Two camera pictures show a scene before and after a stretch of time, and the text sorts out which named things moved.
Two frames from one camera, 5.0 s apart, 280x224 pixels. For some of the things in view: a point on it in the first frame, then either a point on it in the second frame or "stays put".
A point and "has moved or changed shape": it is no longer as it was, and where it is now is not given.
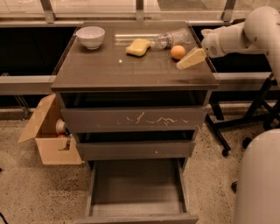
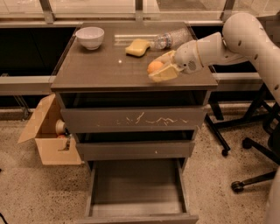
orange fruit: (178, 52) has moved or changed shape
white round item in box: (59, 126) stays put
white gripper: (211, 44) → (187, 57)
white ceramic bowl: (92, 37) stays put
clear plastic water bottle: (171, 38) stays put
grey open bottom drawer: (143, 191) stays put
